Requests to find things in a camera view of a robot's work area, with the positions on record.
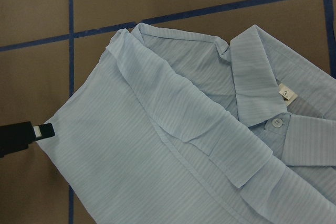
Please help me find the light blue button shirt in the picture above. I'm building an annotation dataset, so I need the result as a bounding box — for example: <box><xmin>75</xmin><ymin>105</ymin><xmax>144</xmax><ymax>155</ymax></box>
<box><xmin>39</xmin><ymin>23</ymin><xmax>335</xmax><ymax>223</ymax></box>

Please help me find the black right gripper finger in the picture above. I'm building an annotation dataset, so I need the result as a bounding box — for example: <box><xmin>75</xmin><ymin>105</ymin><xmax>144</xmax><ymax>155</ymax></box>
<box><xmin>1</xmin><ymin>122</ymin><xmax>55</xmax><ymax>157</ymax></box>

